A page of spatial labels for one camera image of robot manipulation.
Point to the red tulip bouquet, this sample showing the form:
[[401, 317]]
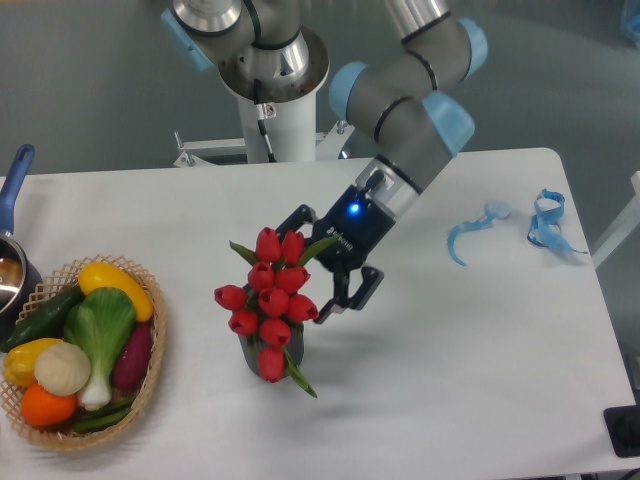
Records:
[[271, 305]]

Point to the yellow squash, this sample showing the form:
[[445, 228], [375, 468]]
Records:
[[97, 275]]

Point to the yellow bell pepper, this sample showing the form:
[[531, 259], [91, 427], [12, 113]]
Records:
[[19, 362]]

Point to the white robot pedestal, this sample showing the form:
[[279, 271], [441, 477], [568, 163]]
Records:
[[290, 128]]

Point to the white frame at right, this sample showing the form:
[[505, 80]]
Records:
[[619, 229]]

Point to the white metal base frame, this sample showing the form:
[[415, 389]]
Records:
[[329, 146]]

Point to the blue ribbon strip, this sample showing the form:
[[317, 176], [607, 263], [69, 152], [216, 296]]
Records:
[[544, 229]]

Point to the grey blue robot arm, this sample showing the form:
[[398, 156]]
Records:
[[274, 66]]

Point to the woven wicker basket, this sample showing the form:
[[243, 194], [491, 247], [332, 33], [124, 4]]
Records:
[[61, 437]]

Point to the blue handled saucepan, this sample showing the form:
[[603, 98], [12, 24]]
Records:
[[19, 276]]

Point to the dark green cucumber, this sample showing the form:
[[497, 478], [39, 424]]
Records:
[[46, 321]]

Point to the purple sweet potato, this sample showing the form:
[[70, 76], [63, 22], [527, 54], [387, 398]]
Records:
[[132, 364]]

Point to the green pea pod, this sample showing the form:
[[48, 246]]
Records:
[[103, 418]]

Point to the dark grey ribbed vase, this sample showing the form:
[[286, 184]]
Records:
[[252, 346]]

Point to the green bok choy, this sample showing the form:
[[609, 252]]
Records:
[[100, 326]]

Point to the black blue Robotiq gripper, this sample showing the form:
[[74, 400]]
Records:
[[361, 224]]

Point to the black device at edge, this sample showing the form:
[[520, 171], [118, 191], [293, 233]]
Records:
[[623, 428]]

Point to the curled blue ribbon piece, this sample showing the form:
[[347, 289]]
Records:
[[494, 210]]

